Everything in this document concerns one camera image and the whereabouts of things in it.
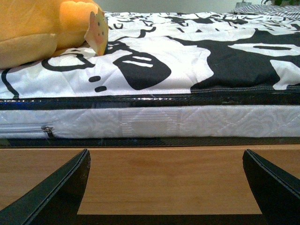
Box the cartoon paper hang tag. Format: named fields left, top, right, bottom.
left=84, top=8, right=108, bottom=56

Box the black and white quilt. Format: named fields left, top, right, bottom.
left=0, top=12, right=300, bottom=99

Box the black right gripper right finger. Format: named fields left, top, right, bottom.
left=242, top=150, right=300, bottom=225

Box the white quilted mattress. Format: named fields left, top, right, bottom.
left=0, top=91, right=300, bottom=148

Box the wooden bed frame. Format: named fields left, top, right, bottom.
left=0, top=144, right=300, bottom=216

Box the orange plush toy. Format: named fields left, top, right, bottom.
left=0, top=0, right=104, bottom=69

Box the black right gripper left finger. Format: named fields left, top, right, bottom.
left=0, top=149, right=90, bottom=225

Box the striped grey pillow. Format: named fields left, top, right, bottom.
left=230, top=5, right=300, bottom=19

